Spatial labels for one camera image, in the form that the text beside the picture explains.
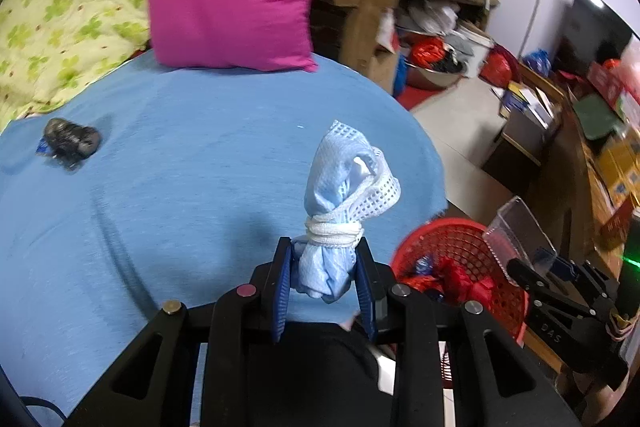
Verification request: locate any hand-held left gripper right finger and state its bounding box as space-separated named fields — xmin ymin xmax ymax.
xmin=352 ymin=239 xmax=583 ymax=427

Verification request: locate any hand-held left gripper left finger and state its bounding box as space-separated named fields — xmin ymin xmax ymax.
xmin=65 ymin=237 xmax=293 ymax=427

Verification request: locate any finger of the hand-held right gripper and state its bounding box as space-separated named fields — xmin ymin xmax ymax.
xmin=505 ymin=257 xmax=553 ymax=294
xmin=550 ymin=256 xmax=608 ymax=289

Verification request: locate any clear plastic container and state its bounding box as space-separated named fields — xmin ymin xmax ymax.
xmin=482 ymin=196 xmax=558 ymax=278

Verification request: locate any red plastic basket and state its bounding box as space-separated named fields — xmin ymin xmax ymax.
xmin=390 ymin=218 xmax=530 ymax=348

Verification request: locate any blue face mask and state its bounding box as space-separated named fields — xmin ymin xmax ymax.
xmin=292 ymin=120 xmax=402 ymax=304

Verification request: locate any wooden cabinet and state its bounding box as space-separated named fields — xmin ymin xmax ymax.
xmin=482 ymin=62 xmax=640 ymax=408

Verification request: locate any yellow cardboard box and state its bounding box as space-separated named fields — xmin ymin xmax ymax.
xmin=597 ymin=134 xmax=640 ymax=208

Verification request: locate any green flat board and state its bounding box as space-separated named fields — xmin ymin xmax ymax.
xmin=572 ymin=94 xmax=625 ymax=140

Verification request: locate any blue blanket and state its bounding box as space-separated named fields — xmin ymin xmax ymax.
xmin=0 ymin=48 xmax=448 ymax=418

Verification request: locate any blue plastic bag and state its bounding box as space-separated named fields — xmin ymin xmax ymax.
xmin=522 ymin=49 xmax=552 ymax=75

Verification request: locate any metal basin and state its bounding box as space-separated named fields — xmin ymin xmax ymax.
xmin=405 ymin=57 xmax=466 ymax=90

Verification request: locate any white bucket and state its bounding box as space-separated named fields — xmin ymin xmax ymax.
xmin=450 ymin=24 xmax=495 ymax=78

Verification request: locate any black television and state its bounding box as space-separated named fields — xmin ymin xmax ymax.
xmin=555 ymin=0 xmax=633 ymax=78

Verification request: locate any dark crumpled wrapper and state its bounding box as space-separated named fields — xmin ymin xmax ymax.
xmin=36 ymin=117 xmax=102 ymax=170

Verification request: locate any green clover print blanket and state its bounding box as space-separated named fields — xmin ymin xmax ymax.
xmin=0 ymin=0 xmax=201 ymax=132

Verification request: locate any black cable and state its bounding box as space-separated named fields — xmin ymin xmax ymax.
xmin=20 ymin=394 xmax=66 ymax=418

